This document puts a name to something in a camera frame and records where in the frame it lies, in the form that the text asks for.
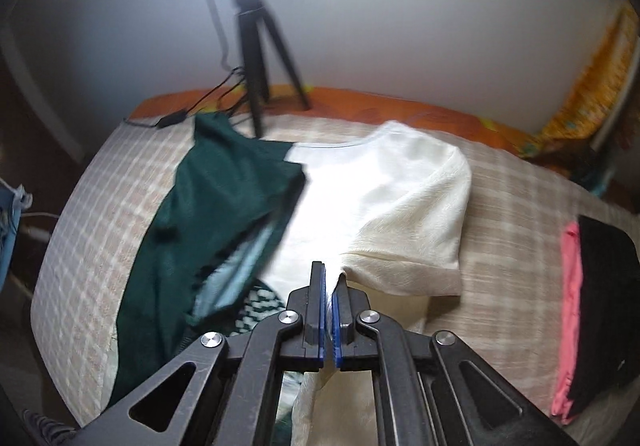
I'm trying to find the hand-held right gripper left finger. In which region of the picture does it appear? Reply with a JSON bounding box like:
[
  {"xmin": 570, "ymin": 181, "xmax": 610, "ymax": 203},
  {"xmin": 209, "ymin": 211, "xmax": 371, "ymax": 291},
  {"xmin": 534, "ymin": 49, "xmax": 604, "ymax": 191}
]
[{"xmin": 75, "ymin": 261, "xmax": 329, "ymax": 446}]

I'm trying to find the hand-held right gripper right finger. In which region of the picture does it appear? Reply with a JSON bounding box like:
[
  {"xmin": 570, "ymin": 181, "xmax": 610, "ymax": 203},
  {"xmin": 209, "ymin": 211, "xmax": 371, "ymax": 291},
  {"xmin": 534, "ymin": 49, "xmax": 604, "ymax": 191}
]
[{"xmin": 332, "ymin": 273, "xmax": 581, "ymax": 446}]

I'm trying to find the green and white shirt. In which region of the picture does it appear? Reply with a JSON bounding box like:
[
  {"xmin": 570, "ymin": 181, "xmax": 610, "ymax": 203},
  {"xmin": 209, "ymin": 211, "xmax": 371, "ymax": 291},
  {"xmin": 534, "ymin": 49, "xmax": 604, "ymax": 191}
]
[{"xmin": 107, "ymin": 115, "xmax": 473, "ymax": 446}]

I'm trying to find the beige checked blanket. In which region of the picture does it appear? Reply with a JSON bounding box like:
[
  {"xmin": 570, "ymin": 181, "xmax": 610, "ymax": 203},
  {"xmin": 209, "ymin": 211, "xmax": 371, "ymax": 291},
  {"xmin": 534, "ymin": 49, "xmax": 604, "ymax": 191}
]
[{"xmin": 30, "ymin": 113, "xmax": 640, "ymax": 446}]

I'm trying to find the pink folded cloth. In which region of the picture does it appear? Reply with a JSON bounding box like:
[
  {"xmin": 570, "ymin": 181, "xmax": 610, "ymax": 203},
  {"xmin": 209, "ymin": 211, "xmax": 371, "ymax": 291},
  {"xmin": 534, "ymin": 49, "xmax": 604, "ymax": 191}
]
[{"xmin": 550, "ymin": 221, "xmax": 591, "ymax": 427}]

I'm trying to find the orange bedsheet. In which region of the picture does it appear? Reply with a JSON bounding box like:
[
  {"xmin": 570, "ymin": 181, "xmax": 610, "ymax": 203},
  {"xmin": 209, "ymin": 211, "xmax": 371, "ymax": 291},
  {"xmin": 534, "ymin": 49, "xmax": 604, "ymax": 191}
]
[{"xmin": 127, "ymin": 84, "xmax": 531, "ymax": 157}]

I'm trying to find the black folded cloth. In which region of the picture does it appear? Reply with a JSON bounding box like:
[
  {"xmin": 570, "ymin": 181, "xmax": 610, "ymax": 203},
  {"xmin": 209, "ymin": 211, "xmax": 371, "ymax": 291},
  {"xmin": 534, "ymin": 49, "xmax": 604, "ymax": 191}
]
[{"xmin": 567, "ymin": 213, "xmax": 640, "ymax": 419}]

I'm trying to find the dark striped object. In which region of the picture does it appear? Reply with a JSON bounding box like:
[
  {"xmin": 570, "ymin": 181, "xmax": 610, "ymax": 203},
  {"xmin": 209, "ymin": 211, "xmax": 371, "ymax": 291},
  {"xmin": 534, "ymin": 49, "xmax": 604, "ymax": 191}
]
[{"xmin": 20, "ymin": 408, "xmax": 76, "ymax": 446}]

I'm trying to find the black tripod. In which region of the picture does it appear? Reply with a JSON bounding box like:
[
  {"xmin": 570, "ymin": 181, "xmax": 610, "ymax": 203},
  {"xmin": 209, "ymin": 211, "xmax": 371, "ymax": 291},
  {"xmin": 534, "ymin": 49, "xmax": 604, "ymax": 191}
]
[{"xmin": 200, "ymin": 0, "xmax": 313, "ymax": 139}]

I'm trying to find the blue object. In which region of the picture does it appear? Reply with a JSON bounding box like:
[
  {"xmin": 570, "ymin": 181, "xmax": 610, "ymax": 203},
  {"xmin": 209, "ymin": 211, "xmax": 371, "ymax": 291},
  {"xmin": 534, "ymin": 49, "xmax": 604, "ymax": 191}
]
[{"xmin": 0, "ymin": 181, "xmax": 33, "ymax": 287}]

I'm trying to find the yellow orange patterned cloth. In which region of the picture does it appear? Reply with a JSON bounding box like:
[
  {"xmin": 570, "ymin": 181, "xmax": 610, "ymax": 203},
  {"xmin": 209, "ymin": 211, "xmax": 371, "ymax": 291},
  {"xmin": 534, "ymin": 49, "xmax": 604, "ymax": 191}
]
[{"xmin": 520, "ymin": 6, "xmax": 640, "ymax": 157}]

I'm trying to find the black cable with controller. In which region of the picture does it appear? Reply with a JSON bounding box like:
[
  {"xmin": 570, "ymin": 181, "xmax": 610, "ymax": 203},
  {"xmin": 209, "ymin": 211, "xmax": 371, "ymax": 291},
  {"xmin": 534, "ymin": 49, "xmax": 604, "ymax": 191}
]
[{"xmin": 122, "ymin": 0, "xmax": 251, "ymax": 129}]

